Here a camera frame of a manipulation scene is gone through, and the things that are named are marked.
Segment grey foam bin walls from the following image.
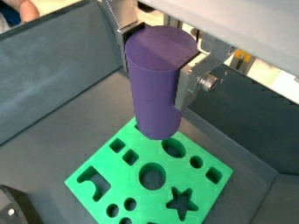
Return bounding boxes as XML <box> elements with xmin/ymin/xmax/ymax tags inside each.
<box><xmin>0</xmin><ymin>3</ymin><xmax>299</xmax><ymax>224</ymax></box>

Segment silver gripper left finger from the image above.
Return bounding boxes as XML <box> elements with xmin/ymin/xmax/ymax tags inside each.
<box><xmin>102</xmin><ymin>0</ymin><xmax>146</xmax><ymax>70</ymax></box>

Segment purple cylinder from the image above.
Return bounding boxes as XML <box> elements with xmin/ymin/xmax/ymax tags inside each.
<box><xmin>126</xmin><ymin>25</ymin><xmax>198</xmax><ymax>140</ymax></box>

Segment black bracket corner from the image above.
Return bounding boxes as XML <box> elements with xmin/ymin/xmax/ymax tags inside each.
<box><xmin>0</xmin><ymin>185</ymin><xmax>43</xmax><ymax>224</ymax></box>

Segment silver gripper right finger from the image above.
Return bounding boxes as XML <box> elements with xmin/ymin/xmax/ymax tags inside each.
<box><xmin>175</xmin><ymin>34</ymin><xmax>235</xmax><ymax>111</ymax></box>

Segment green shape sorter board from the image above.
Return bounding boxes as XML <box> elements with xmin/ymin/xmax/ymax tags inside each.
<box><xmin>66</xmin><ymin>121</ymin><xmax>233</xmax><ymax>224</ymax></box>

